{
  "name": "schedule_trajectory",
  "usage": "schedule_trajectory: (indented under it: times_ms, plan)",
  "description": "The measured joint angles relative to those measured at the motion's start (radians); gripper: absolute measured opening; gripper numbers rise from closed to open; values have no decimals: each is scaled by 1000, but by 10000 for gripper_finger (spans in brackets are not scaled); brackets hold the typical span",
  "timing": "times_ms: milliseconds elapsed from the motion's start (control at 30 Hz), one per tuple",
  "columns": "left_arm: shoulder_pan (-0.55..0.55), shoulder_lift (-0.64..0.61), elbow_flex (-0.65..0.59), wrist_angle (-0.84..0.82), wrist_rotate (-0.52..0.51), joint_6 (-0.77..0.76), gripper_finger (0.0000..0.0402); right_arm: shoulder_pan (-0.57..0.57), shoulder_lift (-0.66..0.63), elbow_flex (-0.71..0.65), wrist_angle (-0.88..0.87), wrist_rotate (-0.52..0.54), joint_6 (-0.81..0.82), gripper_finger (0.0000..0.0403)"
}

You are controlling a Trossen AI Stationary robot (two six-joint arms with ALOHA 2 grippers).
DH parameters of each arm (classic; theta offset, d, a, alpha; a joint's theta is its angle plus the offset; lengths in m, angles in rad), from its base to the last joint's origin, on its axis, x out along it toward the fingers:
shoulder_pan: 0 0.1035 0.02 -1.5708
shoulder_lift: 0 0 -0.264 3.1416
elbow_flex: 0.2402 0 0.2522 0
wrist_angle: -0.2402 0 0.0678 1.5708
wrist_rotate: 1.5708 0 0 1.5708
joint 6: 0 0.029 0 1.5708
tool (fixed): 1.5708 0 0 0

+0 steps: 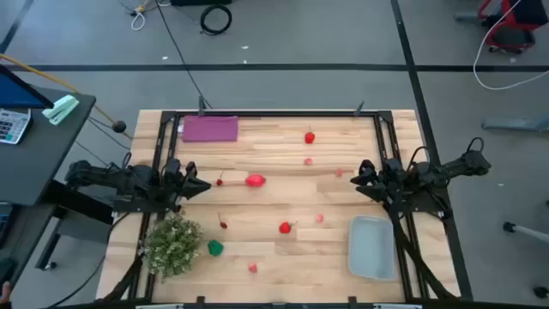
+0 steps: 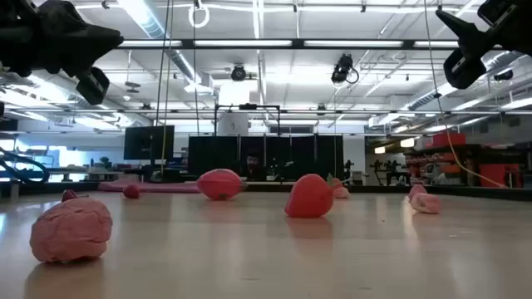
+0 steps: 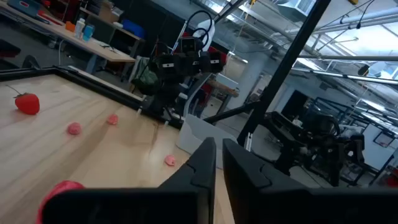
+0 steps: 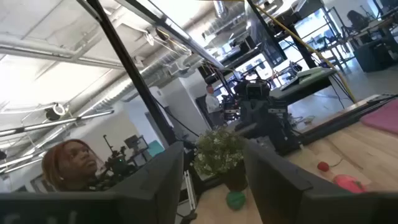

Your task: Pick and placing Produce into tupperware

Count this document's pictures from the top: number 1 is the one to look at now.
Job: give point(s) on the black round knob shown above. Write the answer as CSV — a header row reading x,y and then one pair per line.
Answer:
x,y
119,126

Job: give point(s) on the green potted plant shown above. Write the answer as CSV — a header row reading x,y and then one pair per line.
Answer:
x,y
173,246

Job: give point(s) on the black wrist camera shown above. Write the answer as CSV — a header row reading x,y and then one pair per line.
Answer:
x,y
391,165
172,165

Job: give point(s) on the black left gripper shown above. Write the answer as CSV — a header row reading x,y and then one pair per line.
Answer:
x,y
173,186

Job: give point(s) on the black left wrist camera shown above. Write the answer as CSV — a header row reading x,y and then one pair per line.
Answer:
x,y
172,165

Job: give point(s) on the green toy bell pepper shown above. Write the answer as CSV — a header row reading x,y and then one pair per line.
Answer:
x,y
215,247

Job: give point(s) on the grey desk calculator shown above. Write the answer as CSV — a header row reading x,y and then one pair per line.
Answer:
x,y
13,126

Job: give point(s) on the person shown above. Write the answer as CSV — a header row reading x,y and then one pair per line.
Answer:
x,y
4,292

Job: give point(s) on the grey metal clamp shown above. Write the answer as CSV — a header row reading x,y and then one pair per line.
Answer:
x,y
358,109
201,106

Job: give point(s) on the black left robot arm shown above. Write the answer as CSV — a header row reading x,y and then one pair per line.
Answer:
x,y
107,176

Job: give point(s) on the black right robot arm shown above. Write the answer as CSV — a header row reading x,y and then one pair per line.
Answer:
x,y
463,165

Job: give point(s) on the purple folded cloth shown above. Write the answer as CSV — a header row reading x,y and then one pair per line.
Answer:
x,y
210,129

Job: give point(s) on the grey leg with black caster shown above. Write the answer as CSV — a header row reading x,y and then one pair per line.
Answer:
x,y
510,227

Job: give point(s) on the pink wrinkled ball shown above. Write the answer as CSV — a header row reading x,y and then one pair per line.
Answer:
x,y
339,172
253,268
308,161
319,218

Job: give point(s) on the black caster wheel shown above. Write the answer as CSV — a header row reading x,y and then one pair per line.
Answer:
x,y
541,292

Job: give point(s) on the grey plastic tupperware tub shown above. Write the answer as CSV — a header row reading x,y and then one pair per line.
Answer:
x,y
371,249

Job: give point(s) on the computer monitor blue screen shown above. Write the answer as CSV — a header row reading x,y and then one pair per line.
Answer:
x,y
17,92

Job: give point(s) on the black desk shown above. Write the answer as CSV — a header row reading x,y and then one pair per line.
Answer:
x,y
43,163

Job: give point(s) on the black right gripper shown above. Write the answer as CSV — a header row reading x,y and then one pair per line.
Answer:
x,y
388,184

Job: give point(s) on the red oval toy vegetable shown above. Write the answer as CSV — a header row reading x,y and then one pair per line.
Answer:
x,y
255,180

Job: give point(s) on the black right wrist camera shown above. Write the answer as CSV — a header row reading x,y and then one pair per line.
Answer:
x,y
391,165

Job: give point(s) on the black box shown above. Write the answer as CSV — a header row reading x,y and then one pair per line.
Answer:
x,y
197,2

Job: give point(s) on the red and black cart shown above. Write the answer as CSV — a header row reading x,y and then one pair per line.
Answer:
x,y
527,10

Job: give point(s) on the grey chair base leg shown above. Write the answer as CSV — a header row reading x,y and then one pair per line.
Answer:
x,y
514,124

